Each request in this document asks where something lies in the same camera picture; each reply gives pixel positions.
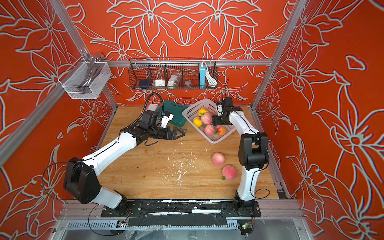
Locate red orange peach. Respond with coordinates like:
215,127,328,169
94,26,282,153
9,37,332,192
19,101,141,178
216,126,227,136

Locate clear plastic wall bin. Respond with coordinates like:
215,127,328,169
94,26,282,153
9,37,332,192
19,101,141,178
60,61,112,100

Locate pink peach with leaf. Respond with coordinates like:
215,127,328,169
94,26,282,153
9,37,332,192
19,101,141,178
204,124,216,136

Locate yellow peach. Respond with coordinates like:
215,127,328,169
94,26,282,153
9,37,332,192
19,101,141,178
198,108,209,117
193,117,203,128

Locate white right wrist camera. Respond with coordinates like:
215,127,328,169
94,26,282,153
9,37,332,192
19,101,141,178
216,102,223,116

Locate white plastic basket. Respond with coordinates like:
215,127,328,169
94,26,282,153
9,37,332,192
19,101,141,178
182,99,236,145

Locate small white box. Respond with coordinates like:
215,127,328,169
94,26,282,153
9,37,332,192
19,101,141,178
146,104,158,112

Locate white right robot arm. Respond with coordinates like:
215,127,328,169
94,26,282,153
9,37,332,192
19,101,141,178
213,97,269,208

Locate light blue box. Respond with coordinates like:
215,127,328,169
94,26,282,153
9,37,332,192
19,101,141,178
199,63,206,90

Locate clear bag in basket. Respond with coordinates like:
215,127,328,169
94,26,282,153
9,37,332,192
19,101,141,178
167,73,182,90

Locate dark round object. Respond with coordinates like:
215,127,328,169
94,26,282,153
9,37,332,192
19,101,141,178
139,79,152,89

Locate black wire wall basket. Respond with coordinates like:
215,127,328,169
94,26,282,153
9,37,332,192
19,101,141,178
128,58,219,90

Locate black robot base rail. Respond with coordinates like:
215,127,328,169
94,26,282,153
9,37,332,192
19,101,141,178
101,198,261,229

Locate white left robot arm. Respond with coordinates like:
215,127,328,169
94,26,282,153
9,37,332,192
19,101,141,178
63,111,186,214

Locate pink red peach front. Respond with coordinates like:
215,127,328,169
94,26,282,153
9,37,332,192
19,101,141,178
222,165,237,180

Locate green plastic tool case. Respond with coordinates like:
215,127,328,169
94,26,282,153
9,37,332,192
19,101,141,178
157,100,187,128

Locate white packet in basket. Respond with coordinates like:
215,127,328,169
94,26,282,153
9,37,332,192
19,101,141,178
153,79,166,88

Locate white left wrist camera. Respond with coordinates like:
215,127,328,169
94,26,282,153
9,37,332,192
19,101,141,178
161,111,174,128

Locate white cable bundle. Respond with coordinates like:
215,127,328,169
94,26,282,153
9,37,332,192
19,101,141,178
205,64,218,88

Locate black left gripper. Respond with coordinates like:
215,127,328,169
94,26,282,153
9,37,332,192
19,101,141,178
148,126,185,141

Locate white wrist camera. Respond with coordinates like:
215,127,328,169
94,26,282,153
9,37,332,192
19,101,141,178
161,111,174,128
216,102,223,116

